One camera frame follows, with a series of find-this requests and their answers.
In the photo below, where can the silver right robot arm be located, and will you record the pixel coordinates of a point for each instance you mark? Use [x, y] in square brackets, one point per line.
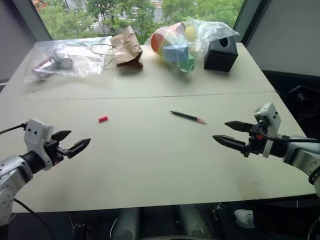
[298, 153]

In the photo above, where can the brown paper bag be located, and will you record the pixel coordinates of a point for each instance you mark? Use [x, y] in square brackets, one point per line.
[126, 48]

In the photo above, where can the yellow foam block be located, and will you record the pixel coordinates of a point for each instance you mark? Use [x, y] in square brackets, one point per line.
[190, 33]

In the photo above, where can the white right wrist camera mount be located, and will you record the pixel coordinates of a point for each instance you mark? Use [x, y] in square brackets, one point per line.
[270, 116]

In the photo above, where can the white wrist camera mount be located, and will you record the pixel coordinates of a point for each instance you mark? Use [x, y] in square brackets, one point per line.
[36, 135]
[270, 116]

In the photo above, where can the black pencil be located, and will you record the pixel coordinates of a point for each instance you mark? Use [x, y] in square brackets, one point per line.
[186, 116]

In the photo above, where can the small red cap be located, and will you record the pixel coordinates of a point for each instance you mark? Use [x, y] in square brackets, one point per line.
[103, 118]

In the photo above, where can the clear plastic bag with cans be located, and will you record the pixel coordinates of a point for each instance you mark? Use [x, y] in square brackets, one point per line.
[85, 62]

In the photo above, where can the clear plastic bag with blocks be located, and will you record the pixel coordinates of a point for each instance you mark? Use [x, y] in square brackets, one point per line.
[215, 28]

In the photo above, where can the black tissue box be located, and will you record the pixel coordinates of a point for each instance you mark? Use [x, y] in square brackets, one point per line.
[220, 56]

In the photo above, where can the silver can with red print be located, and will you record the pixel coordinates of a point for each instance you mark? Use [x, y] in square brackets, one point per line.
[43, 68]

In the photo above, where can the white shoe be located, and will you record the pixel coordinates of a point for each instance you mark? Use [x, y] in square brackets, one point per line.
[243, 218]

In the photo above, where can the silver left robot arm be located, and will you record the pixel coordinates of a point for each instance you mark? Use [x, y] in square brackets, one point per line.
[12, 172]

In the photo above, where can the blue foam block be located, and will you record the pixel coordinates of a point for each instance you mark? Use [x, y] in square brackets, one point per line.
[175, 53]

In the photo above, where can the green foam block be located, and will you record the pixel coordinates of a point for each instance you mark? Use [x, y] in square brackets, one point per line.
[187, 65]

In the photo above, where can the orange foam cylinder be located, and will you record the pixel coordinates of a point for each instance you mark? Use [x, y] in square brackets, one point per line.
[158, 42]

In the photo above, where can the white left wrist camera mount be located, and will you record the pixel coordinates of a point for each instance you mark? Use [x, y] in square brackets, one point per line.
[36, 135]

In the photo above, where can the black equipment beside table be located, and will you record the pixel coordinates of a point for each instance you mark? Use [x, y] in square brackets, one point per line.
[302, 100]

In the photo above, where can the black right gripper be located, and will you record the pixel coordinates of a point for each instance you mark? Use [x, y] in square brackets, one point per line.
[255, 145]

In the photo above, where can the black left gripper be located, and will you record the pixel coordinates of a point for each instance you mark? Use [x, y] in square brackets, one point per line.
[55, 150]

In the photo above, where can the plain silver can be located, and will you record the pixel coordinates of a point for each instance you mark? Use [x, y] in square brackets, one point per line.
[65, 63]

